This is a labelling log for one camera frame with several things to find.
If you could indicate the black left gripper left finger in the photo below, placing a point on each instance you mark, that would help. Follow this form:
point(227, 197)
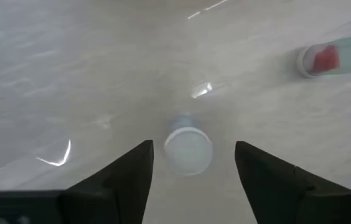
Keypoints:
point(113, 193)

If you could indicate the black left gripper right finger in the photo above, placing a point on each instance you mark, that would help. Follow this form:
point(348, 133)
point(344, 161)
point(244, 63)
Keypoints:
point(287, 193)

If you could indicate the blue medicine bottle white cap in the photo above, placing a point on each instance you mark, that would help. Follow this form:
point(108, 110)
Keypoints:
point(188, 152)

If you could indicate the teal medicine bottle red pills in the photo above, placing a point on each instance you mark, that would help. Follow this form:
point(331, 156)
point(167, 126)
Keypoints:
point(349, 56)

